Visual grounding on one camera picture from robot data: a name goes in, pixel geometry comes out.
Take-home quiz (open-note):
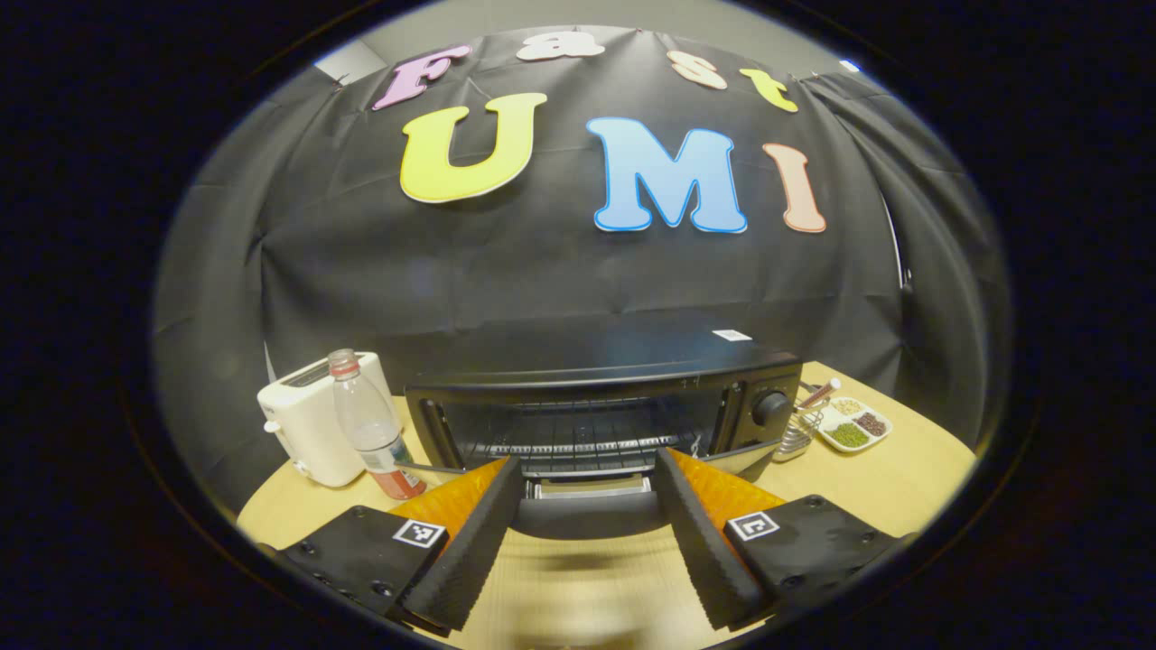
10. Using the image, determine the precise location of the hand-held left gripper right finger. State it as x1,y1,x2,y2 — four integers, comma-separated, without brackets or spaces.
654,450,904,633

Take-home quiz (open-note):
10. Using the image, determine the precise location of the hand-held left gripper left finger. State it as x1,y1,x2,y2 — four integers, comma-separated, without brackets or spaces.
262,458,527,635

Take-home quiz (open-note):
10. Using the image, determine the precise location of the black electric oven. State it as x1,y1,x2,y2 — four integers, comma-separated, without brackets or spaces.
395,327,805,541

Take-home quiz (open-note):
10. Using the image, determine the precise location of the clear plastic bottle red label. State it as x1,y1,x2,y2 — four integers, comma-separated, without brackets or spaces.
328,348,427,501

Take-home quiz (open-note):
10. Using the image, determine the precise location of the white divided dish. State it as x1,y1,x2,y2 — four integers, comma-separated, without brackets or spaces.
813,395,895,454

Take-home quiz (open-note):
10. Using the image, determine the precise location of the white toaster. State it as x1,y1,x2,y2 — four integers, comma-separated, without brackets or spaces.
257,352,403,489

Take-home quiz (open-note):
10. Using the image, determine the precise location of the black backdrop cloth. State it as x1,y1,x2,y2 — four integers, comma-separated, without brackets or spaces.
152,25,1012,515

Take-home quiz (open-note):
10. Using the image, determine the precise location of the metal wire basket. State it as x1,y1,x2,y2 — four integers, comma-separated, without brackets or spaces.
772,384,836,463

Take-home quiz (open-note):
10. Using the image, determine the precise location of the small brown handled utensil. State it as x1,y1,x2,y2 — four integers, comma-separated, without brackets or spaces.
797,377,843,413

